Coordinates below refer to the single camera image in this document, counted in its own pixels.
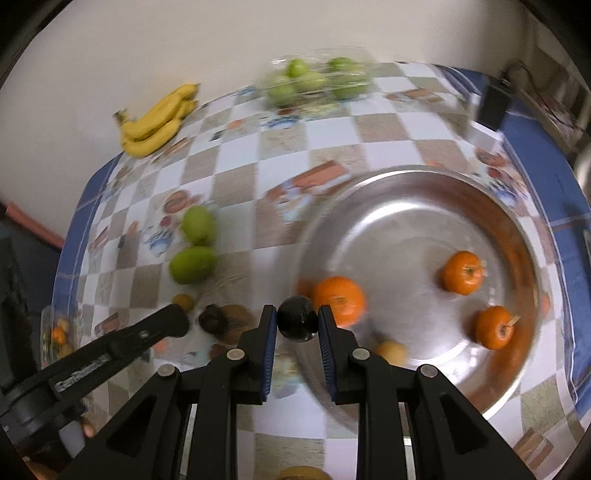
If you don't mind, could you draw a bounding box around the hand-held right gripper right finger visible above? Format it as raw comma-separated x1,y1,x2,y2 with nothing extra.
318,305,522,480

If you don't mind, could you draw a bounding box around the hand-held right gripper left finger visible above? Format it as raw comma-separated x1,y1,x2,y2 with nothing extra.
69,304,278,480

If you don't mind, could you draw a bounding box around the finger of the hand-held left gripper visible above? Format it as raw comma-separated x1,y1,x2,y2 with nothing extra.
104,303,190,366

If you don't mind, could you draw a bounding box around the shiny black passion fruit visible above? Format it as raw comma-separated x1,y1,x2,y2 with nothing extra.
277,296,319,343

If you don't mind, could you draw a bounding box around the large orange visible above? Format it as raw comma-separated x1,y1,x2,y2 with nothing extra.
311,276,367,329

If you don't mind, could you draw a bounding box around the round steel plate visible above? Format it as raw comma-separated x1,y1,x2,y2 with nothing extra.
291,166,553,437

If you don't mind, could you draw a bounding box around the small orange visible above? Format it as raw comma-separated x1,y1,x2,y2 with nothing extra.
442,250,486,296

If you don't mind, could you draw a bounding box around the orange with stick stem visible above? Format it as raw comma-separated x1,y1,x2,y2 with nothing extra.
475,306,522,350

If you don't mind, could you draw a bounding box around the reddish brown passion fruit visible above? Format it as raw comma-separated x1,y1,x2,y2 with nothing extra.
226,305,256,334

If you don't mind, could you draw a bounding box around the dark wrinkled passion fruit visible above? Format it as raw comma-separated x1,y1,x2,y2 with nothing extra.
198,305,230,335

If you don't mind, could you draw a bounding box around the small clear plastic box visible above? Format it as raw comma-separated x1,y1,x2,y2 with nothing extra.
41,305,86,366

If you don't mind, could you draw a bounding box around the bunch of yellow bananas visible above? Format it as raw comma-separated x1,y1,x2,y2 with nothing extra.
113,83,200,158

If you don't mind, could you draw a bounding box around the white charging dock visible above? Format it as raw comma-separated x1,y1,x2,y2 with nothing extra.
467,121,504,151

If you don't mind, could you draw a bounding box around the clear plastic fruit container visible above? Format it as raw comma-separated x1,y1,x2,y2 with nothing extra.
255,46,377,109

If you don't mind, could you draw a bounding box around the black charger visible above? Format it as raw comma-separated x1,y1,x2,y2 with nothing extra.
479,85,512,130

